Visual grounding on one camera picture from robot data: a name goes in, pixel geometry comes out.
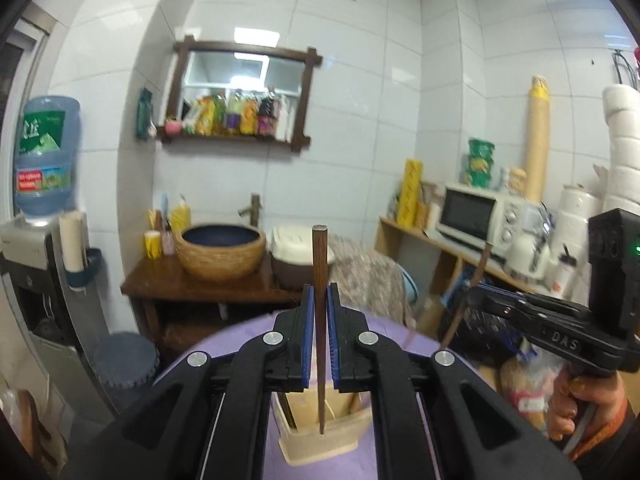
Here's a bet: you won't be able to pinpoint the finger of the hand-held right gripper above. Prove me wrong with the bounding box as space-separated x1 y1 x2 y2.
467 281 591 317
470 294 553 337

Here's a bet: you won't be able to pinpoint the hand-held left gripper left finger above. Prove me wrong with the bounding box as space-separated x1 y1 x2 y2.
65 284 317 480

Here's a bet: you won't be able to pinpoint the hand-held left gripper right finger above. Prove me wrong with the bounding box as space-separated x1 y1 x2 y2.
326 282 583 480

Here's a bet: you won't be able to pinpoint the brown wooden chopstick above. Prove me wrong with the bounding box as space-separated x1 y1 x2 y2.
440 242 493 351
278 393 299 431
311 225 329 436

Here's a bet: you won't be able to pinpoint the beige perforated utensil holder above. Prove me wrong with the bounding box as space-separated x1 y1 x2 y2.
270 390 376 466

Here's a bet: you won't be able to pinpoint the person's right forearm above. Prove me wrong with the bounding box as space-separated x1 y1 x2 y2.
570 385 640 462

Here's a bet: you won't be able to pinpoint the person's right hand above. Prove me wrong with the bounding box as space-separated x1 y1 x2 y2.
547 365 626 443

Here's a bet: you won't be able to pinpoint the black plastic bag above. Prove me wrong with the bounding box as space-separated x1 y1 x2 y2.
440 305 531 366

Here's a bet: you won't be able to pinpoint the white drink bottle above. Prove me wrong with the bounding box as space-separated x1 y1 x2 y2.
552 245 573 297

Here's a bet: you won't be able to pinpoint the white kettle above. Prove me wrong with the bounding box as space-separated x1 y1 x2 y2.
507 205 556 281

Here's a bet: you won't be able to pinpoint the colourful plastic bags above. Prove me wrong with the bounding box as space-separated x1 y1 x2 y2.
500 350 557 427

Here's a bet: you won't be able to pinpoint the patterned grey cloth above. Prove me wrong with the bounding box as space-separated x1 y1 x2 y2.
327 235 412 322

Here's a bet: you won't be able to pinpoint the white brown rice cooker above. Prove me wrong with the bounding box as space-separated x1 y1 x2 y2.
270 225 336 291

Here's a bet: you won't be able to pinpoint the white microwave oven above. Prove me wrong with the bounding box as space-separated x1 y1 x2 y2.
437 183 526 261

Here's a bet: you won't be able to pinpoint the stack of white paper rolls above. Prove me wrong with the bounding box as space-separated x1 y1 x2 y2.
555 85 640 241

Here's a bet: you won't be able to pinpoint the woven wicker basin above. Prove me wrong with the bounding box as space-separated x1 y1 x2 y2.
174 223 267 281

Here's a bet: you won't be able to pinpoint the light wooden shelf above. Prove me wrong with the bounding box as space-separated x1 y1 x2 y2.
375 215 591 341

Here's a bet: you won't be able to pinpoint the bamboo style faucet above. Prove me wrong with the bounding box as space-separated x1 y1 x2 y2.
239 192 262 228

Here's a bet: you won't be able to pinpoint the stack of green noodle bowls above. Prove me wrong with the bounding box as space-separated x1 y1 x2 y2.
461 138 496 188

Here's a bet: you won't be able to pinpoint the tall cardboard tube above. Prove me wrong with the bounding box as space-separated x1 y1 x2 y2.
522 76 551 203

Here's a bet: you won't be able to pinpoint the dark wooden washstand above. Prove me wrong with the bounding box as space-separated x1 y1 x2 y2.
121 255 301 356

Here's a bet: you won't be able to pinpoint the tall yellow package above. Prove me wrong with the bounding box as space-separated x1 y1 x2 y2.
397 158 423 228

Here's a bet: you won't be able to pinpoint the yellow soap bottle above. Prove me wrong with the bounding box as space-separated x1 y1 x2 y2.
170 197 192 231

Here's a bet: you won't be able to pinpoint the blue cup holder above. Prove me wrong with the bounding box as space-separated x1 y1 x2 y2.
65 247 105 291

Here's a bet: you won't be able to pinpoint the stack of paper cups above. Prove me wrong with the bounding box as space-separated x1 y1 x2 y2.
59 211 86 273

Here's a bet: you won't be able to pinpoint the wooden framed mirror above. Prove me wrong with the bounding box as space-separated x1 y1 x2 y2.
157 35 323 148

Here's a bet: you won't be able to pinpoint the green hanging packet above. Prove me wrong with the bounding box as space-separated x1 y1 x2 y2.
136 87 157 141

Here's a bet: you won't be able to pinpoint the grey water dispenser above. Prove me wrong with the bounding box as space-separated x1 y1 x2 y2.
0 215 116 426

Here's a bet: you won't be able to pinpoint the blue water bottle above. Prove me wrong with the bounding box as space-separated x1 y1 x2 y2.
14 96 82 226

